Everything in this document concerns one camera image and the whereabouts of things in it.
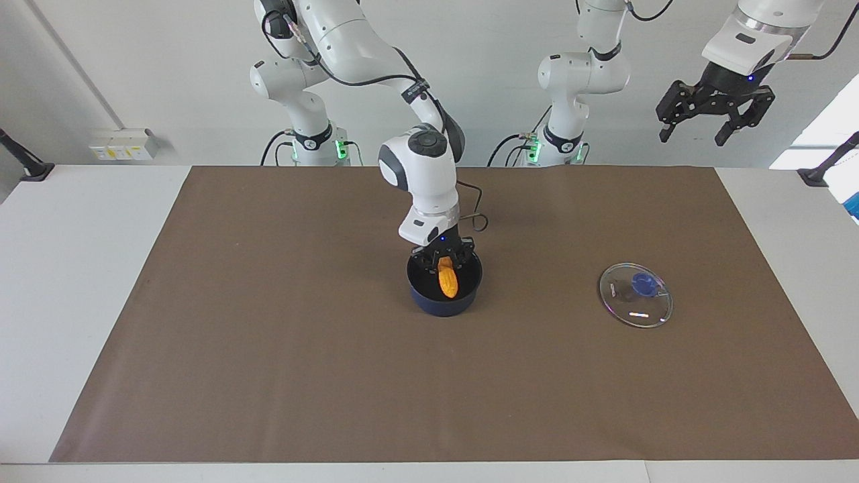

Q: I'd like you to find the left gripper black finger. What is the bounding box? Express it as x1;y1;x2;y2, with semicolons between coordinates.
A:
713;87;776;147
656;80;695;144

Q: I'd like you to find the yellow toy corn cob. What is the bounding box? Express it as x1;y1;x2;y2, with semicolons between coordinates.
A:
437;258;460;299

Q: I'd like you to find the glass lid blue knob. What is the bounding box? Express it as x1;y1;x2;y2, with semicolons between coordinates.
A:
599;262;674;329

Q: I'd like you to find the dark blue saucepan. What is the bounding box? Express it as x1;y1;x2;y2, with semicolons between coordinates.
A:
406;241;484;317

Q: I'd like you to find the brown table mat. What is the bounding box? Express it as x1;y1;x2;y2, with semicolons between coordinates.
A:
49;166;859;464

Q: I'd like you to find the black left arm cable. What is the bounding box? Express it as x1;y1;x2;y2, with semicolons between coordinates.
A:
627;0;859;61

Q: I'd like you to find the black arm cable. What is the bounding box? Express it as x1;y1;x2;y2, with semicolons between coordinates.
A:
262;0;491;230
627;0;859;61

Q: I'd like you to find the black camera stand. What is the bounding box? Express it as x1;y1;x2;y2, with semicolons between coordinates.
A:
0;127;56;182
797;131;859;187

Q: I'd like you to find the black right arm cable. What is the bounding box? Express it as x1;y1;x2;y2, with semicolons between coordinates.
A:
262;0;491;230

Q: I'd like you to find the white wall socket strip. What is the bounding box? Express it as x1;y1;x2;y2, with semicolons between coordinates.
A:
89;129;160;162

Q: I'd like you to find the white wall cable duct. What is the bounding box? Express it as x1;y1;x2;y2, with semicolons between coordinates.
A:
27;0;127;131

